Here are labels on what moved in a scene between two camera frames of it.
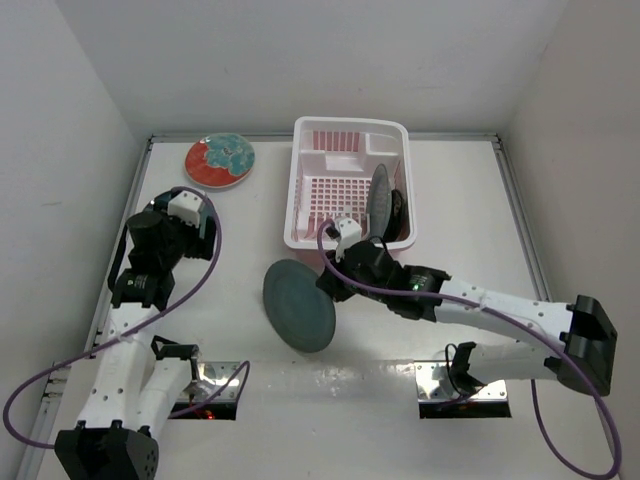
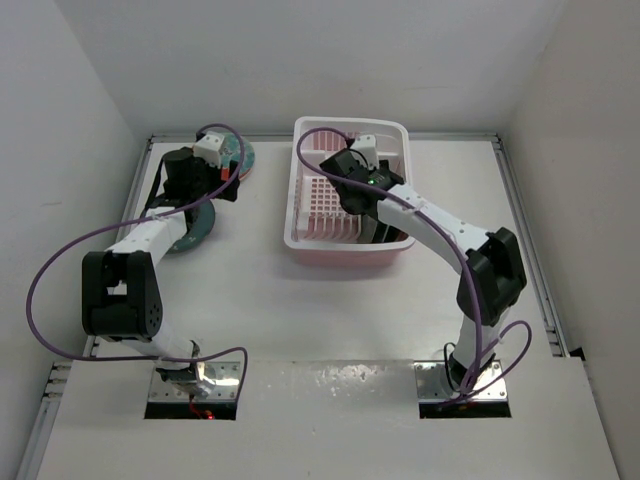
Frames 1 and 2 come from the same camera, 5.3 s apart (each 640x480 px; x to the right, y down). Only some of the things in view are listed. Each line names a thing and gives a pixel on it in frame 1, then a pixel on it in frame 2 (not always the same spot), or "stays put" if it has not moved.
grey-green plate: x=301 y=312 → x=369 y=226
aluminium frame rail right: x=538 y=269 stays put
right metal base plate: x=434 y=385 stays put
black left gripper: x=199 y=248 → x=213 y=170
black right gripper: x=333 y=286 → x=383 y=163
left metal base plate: x=211 y=375 stays put
